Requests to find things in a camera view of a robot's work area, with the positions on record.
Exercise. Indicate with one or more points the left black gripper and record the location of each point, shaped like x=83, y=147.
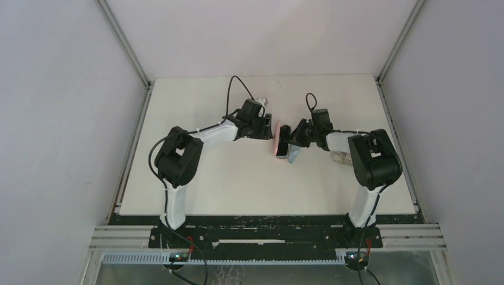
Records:
x=268, y=126

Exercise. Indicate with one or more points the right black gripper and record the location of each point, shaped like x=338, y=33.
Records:
x=298, y=133

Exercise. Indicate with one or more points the black sunglasses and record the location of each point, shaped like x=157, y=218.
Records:
x=283, y=146

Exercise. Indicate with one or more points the patterned glasses case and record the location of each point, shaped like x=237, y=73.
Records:
x=342, y=158

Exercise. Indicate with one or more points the pink glasses case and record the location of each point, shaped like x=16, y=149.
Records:
x=275, y=137

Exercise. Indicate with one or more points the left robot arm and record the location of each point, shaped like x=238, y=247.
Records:
x=174, y=159

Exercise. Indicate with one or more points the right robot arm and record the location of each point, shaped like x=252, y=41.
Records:
x=375, y=162

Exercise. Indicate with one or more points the light blue cloth right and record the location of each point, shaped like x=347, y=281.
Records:
x=293, y=153

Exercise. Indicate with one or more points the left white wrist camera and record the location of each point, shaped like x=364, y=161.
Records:
x=262, y=100

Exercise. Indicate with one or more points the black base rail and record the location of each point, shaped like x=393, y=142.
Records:
x=269, y=238

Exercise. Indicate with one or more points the aluminium frame rail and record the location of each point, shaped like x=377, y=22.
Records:
x=129, y=244

